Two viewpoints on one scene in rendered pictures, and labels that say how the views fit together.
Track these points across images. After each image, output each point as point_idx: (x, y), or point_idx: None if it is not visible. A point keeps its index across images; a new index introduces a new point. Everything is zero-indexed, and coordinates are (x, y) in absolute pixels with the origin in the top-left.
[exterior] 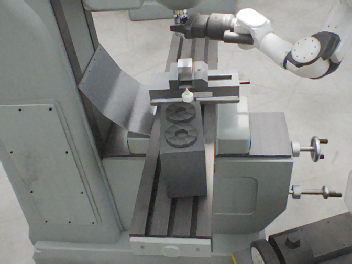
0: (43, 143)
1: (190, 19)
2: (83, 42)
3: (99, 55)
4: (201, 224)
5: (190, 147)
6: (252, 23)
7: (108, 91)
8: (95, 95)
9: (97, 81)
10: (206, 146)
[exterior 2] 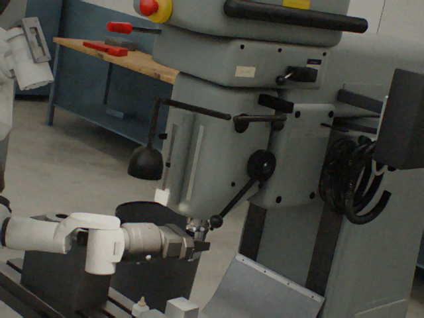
0: None
1: (179, 229)
2: (287, 244)
3: (301, 295)
4: (4, 265)
5: (44, 216)
6: (84, 212)
7: (248, 310)
8: (234, 283)
9: (255, 288)
10: (68, 311)
